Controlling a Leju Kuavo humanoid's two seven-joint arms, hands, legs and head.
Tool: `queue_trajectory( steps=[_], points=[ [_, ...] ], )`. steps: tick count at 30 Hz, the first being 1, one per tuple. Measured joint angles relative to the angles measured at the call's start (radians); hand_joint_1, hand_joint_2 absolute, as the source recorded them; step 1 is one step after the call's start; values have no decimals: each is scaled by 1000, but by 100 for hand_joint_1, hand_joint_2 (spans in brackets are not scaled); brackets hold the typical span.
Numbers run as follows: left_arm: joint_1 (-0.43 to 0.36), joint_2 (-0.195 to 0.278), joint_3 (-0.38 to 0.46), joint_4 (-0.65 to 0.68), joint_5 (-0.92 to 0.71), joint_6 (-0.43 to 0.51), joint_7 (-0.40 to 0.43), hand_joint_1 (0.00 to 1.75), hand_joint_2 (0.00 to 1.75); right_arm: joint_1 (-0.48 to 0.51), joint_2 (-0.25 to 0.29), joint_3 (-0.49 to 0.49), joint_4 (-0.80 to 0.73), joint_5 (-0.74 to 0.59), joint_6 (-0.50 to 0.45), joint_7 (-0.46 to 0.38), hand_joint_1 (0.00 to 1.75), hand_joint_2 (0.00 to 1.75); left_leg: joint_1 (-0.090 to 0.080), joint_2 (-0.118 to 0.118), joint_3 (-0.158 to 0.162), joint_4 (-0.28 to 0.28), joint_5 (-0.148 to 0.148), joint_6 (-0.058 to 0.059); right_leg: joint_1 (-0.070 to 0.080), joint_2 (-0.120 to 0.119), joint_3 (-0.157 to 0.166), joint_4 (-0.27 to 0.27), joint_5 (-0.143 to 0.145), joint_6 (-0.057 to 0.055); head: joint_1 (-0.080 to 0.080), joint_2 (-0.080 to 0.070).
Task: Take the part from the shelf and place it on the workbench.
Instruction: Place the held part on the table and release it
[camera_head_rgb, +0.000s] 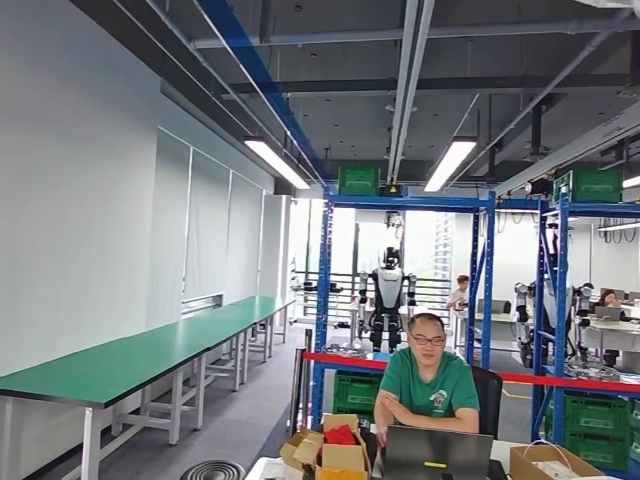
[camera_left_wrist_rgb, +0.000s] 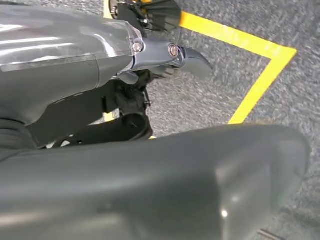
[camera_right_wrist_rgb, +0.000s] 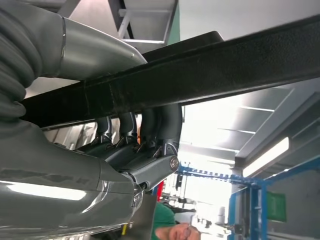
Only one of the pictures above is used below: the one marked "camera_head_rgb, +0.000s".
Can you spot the blue metal shelf rack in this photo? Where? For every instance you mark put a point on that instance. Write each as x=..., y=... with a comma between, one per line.
x=322, y=298
x=560, y=298

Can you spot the green topped workbench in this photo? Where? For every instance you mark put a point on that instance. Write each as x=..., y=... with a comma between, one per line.
x=125, y=364
x=260, y=308

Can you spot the round metal part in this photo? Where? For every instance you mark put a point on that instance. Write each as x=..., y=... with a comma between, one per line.
x=345, y=350
x=592, y=371

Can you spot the pale workbench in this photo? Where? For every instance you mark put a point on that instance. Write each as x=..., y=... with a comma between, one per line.
x=260, y=470

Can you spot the ceiling light strip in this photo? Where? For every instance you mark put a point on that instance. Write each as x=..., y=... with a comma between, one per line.
x=450, y=166
x=632, y=181
x=278, y=164

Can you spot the pale roller blind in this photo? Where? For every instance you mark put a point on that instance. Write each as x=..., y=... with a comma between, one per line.
x=206, y=225
x=167, y=228
x=243, y=235

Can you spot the white black humanoid robot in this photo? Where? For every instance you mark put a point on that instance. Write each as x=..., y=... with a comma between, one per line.
x=521, y=308
x=387, y=298

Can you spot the grey window railing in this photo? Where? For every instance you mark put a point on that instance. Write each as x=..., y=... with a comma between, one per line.
x=430, y=295

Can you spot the blue ceiling beam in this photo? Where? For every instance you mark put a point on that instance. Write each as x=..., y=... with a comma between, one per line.
x=260, y=73

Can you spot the person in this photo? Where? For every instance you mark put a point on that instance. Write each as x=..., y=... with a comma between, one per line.
x=430, y=391
x=610, y=298
x=459, y=295

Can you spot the open orange cardboard box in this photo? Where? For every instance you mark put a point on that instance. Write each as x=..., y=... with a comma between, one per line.
x=345, y=457

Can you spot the grey laptop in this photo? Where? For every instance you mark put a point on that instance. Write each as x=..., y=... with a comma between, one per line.
x=435, y=454

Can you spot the black ribbed round stool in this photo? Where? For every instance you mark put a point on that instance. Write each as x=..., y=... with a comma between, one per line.
x=212, y=472

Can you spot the black office chair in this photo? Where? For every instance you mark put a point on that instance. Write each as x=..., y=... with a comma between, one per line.
x=489, y=397

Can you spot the shallow cardboard box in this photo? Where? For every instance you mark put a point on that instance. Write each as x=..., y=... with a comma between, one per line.
x=525, y=464

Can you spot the long red barrier belt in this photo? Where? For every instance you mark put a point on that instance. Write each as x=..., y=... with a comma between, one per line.
x=575, y=383

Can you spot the white desk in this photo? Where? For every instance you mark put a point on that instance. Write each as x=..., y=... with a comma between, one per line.
x=610, y=331

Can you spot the white wall column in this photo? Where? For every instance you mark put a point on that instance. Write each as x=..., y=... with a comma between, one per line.
x=274, y=245

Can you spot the black belt post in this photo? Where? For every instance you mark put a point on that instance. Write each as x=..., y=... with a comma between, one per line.
x=300, y=378

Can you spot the grey sill rail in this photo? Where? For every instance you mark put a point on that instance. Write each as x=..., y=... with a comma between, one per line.
x=202, y=301

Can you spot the double grey ceiling rail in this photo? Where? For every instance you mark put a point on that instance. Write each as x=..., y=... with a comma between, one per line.
x=407, y=86

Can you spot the black rack-top camera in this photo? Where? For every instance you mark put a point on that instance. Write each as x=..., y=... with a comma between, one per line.
x=539, y=187

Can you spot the wide grey ceiling rail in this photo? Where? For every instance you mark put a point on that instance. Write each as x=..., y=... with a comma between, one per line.
x=575, y=152

